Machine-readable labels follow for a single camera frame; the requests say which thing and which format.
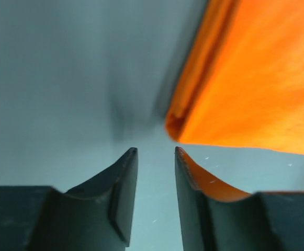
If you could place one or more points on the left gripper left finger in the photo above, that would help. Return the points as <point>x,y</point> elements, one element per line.
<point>95,215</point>

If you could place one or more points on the orange t shirt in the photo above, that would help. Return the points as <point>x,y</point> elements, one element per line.
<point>243,82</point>

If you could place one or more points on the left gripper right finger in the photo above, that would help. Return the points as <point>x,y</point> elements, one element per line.
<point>215,215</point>

